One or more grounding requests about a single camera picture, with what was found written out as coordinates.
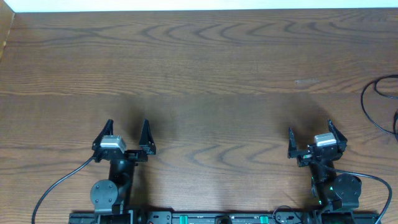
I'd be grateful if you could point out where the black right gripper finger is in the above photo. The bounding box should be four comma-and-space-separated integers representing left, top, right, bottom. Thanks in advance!
328, 119, 348, 152
287, 128, 300, 159

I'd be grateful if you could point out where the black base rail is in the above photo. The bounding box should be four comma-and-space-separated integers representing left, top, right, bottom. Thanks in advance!
68, 210, 378, 224

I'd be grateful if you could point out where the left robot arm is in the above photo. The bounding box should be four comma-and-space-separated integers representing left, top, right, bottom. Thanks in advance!
90, 119, 156, 223

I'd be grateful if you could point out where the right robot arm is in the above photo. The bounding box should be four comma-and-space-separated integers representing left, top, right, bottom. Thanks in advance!
287, 120, 362, 223

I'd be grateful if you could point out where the right camera black cable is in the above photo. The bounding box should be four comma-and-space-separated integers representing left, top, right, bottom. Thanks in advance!
317, 163, 393, 224

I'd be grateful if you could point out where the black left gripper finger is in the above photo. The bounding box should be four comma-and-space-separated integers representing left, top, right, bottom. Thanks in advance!
139, 119, 157, 155
92, 119, 114, 149

